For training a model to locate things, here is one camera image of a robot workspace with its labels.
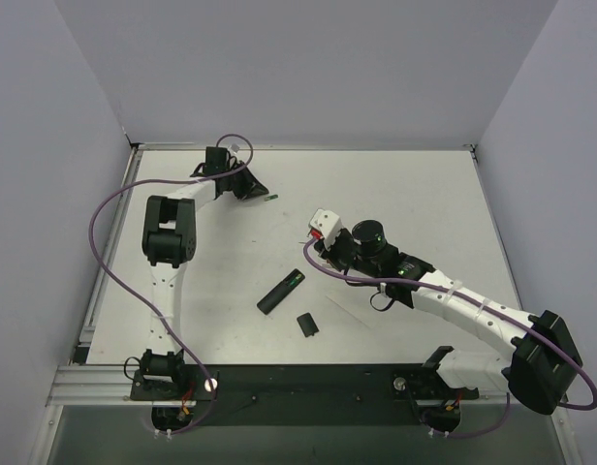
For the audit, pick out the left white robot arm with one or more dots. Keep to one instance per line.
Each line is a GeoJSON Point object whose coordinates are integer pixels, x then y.
{"type": "Point", "coordinates": [169, 241]}

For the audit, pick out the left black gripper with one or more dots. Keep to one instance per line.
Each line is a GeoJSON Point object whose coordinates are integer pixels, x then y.
{"type": "Point", "coordinates": [241, 183]}

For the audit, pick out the black battery cover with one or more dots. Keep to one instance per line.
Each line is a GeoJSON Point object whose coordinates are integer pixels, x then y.
{"type": "Point", "coordinates": [307, 325]}

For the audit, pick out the black remote control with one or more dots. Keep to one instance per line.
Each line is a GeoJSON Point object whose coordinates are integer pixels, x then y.
{"type": "Point", "coordinates": [275, 296]}

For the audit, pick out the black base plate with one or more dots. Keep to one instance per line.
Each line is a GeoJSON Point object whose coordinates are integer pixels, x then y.
{"type": "Point", "coordinates": [299, 395]}

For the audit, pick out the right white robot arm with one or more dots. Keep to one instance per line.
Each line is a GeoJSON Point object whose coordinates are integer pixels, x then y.
{"type": "Point", "coordinates": [533, 357]}

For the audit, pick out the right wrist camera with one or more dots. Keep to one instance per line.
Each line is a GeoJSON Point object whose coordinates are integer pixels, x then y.
{"type": "Point", "coordinates": [326, 226]}

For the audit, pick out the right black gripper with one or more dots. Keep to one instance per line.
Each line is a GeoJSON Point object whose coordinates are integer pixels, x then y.
{"type": "Point", "coordinates": [330, 254]}

